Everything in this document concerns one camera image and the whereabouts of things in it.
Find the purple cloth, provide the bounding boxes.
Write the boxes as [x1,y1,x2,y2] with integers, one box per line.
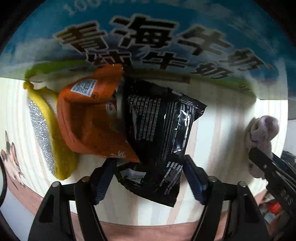
[244,115,280,179]

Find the orange snack packet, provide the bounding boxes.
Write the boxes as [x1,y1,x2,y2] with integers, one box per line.
[57,64,139,163]

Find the black snack packet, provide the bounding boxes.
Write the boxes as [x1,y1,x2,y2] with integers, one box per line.
[115,79,207,207]

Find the yellow silver scrub sponge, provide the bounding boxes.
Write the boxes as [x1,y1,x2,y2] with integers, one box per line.
[23,81,79,180]

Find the striped cat tablecloth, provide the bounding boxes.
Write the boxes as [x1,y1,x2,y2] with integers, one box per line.
[1,78,288,240]

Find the cardboard milk box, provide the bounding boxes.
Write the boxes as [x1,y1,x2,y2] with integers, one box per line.
[1,1,295,99]

